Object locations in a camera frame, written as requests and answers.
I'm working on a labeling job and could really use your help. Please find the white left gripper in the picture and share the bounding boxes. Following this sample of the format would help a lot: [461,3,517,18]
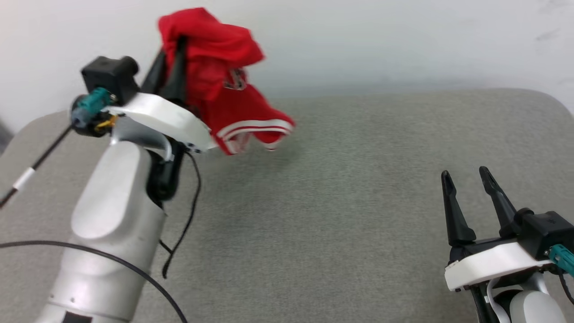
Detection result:
[104,35,219,153]

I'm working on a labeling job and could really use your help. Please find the teal right camera connector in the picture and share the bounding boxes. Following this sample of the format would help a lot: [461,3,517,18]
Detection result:
[549,244,574,277]

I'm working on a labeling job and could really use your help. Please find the black cable with white tag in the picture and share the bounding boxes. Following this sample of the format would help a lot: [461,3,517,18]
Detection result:
[0,126,74,210]

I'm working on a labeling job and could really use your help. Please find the long black arched cable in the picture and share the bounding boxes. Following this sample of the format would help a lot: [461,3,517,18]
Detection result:
[0,240,189,323]

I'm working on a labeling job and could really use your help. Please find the thin black hanging cable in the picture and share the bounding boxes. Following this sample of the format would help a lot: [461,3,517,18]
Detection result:
[161,152,201,279]

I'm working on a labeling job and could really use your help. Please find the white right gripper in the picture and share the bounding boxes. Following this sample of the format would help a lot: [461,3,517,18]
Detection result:
[440,166,555,293]

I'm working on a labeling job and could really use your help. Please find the teal camera connector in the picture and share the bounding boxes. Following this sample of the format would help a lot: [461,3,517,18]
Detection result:
[549,244,574,277]
[71,87,113,130]

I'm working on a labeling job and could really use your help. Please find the red garment with white stripes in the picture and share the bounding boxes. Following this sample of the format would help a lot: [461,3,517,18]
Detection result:
[157,7,296,156]

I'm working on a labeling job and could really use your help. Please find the teal left camera connector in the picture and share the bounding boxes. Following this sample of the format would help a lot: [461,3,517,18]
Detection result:
[71,87,113,130]

